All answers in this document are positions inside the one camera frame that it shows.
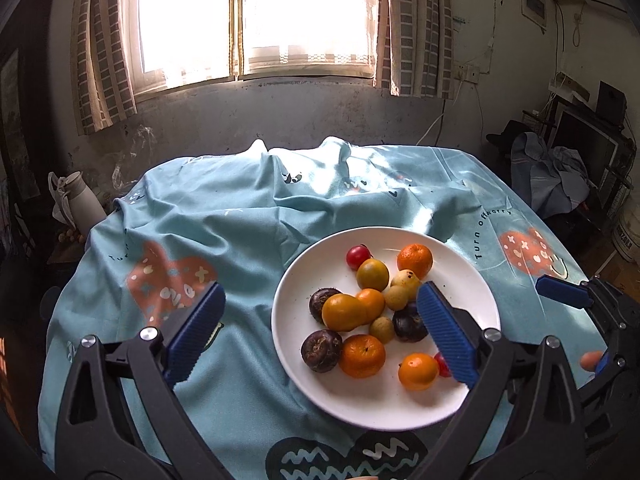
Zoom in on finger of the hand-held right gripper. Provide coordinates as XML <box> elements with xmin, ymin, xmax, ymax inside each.
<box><xmin>575</xmin><ymin>332</ymin><xmax>640</xmax><ymax>461</ymax></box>
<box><xmin>535</xmin><ymin>275</ymin><xmax>640</xmax><ymax>333</ymax></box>

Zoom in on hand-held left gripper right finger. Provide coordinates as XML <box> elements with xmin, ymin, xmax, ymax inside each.
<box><xmin>400</xmin><ymin>281</ymin><xmax>587</xmax><ymax>480</ymax></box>

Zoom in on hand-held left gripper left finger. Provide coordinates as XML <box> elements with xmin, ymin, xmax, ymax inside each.
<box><xmin>54</xmin><ymin>281</ymin><xmax>236</xmax><ymax>480</ymax></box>

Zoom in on dark brown water chestnut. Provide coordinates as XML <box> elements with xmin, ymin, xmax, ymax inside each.
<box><xmin>300</xmin><ymin>329</ymin><xmax>344</xmax><ymax>373</ymax></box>
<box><xmin>392</xmin><ymin>302</ymin><xmax>430</xmax><ymax>343</ymax></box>
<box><xmin>308</xmin><ymin>287</ymin><xmax>342</xmax><ymax>323</ymax></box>

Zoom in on smooth orange fruit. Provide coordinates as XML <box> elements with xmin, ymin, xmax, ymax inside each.
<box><xmin>356</xmin><ymin>288</ymin><xmax>386</xmax><ymax>328</ymax></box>
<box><xmin>398</xmin><ymin>353</ymin><xmax>440</xmax><ymax>392</ymax></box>

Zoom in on small yellow fruit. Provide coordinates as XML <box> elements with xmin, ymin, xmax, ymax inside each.
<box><xmin>369</xmin><ymin>316</ymin><xmax>396</xmax><ymax>345</ymax></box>
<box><xmin>383</xmin><ymin>285</ymin><xmax>410</xmax><ymax>311</ymax></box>

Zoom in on pale yellow spotted fruit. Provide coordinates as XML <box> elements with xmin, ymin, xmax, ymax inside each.
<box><xmin>390</xmin><ymin>269</ymin><xmax>422</xmax><ymax>298</ymax></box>

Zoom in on orange mandarin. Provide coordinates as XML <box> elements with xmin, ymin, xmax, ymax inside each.
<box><xmin>397</xmin><ymin>243</ymin><xmax>434</xmax><ymax>281</ymax></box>
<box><xmin>339</xmin><ymin>333</ymin><xmax>387</xmax><ymax>379</ymax></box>

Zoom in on greenish yellow mandarin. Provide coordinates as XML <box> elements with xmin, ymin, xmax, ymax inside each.
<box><xmin>356</xmin><ymin>258</ymin><xmax>390</xmax><ymax>292</ymax></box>

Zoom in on large yellow-orange fruit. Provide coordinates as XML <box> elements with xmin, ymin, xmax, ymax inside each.
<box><xmin>321</xmin><ymin>293</ymin><xmax>369</xmax><ymax>332</ymax></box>

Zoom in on white round plate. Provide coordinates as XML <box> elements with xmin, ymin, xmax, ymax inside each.
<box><xmin>271</xmin><ymin>226</ymin><xmax>502</xmax><ymax>432</ymax></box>

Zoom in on white bucket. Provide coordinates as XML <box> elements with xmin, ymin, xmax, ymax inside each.
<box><xmin>612</xmin><ymin>195</ymin><xmax>640</xmax><ymax>262</ymax></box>

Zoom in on light blue printed tablecloth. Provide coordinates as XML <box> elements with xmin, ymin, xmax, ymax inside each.
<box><xmin>39</xmin><ymin>136</ymin><xmax>608</xmax><ymax>480</ymax></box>

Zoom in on pile of blue clothes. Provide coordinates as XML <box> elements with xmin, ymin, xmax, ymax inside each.
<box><xmin>510</xmin><ymin>132</ymin><xmax>592</xmax><ymax>217</ymax></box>

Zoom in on old monitor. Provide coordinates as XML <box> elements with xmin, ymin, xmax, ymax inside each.
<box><xmin>550</xmin><ymin>107</ymin><xmax>622</xmax><ymax>187</ymax></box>

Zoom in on black hat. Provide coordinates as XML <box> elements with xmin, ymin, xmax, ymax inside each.
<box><xmin>486</xmin><ymin>120</ymin><xmax>527</xmax><ymax>152</ymax></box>

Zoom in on white thermos jug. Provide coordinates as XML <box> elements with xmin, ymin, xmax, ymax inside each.
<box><xmin>62</xmin><ymin>171</ymin><xmax>107</xmax><ymax>234</ymax></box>

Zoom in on white plastic bag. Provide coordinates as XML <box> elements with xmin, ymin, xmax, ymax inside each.
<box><xmin>47</xmin><ymin>172</ymin><xmax>77</xmax><ymax>227</ymax></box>

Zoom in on black box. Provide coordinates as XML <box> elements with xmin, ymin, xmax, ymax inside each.
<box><xmin>597</xmin><ymin>81</ymin><xmax>629</xmax><ymax>117</ymax></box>

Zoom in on checked beige curtain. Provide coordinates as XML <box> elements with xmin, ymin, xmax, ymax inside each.
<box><xmin>70</xmin><ymin>0</ymin><xmax>139</xmax><ymax>136</ymax></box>
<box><xmin>372</xmin><ymin>0</ymin><xmax>457</xmax><ymax>99</ymax></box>

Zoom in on dark wooden cabinet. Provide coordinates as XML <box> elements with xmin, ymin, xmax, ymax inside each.
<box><xmin>0</xmin><ymin>0</ymin><xmax>57</xmax><ymax>203</ymax></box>

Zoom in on window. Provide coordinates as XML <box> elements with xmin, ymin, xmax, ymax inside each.
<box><xmin>134</xmin><ymin>0</ymin><xmax>379</xmax><ymax>87</ymax></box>

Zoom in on white cable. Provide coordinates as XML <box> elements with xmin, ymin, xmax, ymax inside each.
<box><xmin>415</xmin><ymin>80</ymin><xmax>464</xmax><ymax>147</ymax></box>

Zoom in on white wall panel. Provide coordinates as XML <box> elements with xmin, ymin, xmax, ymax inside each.
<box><xmin>520</xmin><ymin>0</ymin><xmax>549</xmax><ymax>27</ymax></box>

